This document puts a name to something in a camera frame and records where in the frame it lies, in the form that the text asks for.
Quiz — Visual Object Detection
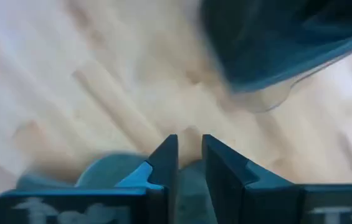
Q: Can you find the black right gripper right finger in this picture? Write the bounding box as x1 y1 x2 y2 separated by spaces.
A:
201 134 352 224

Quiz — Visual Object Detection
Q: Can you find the dark green bucket hat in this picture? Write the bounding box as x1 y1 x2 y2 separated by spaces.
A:
199 0 352 93

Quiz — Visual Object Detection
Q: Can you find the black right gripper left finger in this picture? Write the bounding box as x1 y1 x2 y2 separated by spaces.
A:
0 134 179 224

